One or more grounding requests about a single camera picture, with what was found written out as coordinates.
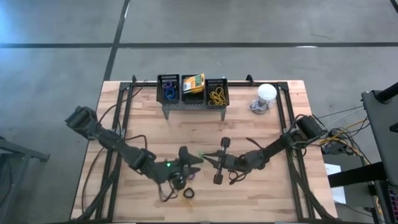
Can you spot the blue spiral wrist coil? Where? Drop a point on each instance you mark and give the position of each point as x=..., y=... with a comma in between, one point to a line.
x=169, y=94

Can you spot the yellow crayons box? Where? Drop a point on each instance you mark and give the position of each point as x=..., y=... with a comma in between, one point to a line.
x=192, y=85

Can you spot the white paper sheet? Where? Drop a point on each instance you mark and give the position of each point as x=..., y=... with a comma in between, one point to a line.
x=335, y=183

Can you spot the white mushroom lamp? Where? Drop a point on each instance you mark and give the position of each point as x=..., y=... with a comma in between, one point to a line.
x=267, y=91

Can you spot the black slotted plastic basket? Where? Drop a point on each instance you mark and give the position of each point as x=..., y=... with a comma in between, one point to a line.
x=192, y=98
x=160, y=96
x=225, y=82

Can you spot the grey metal cart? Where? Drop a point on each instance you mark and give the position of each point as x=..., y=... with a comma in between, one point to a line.
x=382, y=133

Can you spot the black aluminium rig frame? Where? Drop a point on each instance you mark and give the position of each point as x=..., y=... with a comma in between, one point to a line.
x=129, y=102

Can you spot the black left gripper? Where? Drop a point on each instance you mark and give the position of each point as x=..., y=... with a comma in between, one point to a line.
x=174, y=171

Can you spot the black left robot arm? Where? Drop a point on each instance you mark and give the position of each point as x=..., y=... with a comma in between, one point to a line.
x=124, y=149

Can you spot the green spiral wrist coil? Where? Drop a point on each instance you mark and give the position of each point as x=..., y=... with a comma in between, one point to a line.
x=201, y=153

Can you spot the yellow black rubber band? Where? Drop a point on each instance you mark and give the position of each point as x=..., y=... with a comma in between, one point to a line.
x=188, y=188

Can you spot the black cart beam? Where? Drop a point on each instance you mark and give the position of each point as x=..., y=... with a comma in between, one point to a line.
x=357, y=175

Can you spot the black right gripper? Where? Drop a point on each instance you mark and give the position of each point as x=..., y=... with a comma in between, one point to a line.
x=231, y=163

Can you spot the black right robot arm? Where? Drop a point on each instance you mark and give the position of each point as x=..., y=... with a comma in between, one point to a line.
x=280, y=143

